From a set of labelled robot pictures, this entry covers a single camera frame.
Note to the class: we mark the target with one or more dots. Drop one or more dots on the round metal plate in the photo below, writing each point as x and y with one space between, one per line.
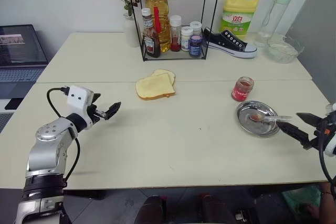
252 127

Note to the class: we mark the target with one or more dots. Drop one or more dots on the large yellow bread slice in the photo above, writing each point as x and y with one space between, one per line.
155 87

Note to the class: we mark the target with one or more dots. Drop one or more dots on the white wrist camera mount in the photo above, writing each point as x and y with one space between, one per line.
331 145
77 100

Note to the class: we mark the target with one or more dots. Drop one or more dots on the dark rounded shape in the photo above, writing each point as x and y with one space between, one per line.
152 211

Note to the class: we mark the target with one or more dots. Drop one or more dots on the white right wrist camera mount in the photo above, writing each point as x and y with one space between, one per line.
331 145

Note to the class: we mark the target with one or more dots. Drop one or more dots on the metal spoon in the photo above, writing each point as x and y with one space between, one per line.
273 118

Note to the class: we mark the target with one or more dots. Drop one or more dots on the grey laptop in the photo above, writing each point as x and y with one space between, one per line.
18 61

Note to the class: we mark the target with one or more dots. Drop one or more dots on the yellow dish soap pump bottle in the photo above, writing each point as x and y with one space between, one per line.
237 19

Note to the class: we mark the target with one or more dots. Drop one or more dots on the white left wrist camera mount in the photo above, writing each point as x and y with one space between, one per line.
77 100

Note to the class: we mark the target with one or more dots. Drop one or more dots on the dark blue jar pink lid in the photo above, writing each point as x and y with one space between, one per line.
195 47

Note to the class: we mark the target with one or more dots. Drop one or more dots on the dark sauce bottle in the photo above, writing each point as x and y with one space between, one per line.
151 43

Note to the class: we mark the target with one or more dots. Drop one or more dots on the clear glass bowl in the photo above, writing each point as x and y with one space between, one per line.
284 51

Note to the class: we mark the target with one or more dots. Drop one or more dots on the person's bare hand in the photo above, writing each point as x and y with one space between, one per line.
311 211

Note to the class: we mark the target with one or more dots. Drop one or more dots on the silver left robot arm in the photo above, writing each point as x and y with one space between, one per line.
43 153

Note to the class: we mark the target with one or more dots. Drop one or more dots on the white jar blue label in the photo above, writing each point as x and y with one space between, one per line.
185 40

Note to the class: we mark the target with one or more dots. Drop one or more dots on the green cloth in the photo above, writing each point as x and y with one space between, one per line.
296 195

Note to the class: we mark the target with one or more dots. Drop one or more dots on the open red jam jar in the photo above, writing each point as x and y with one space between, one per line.
242 90

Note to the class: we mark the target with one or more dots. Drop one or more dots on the white vase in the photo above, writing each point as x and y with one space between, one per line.
130 35

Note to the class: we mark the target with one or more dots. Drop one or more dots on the black and white sneaker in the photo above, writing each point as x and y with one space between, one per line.
228 44

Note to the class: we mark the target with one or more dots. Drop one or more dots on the clear bottle pale green lid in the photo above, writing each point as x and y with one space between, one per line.
273 19

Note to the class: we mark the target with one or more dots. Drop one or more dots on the red spice jar white lid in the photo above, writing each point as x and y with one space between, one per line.
175 37

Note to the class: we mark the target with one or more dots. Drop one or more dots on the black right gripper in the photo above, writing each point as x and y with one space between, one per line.
322 133

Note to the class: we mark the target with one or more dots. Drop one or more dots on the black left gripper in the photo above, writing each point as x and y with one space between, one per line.
96 113

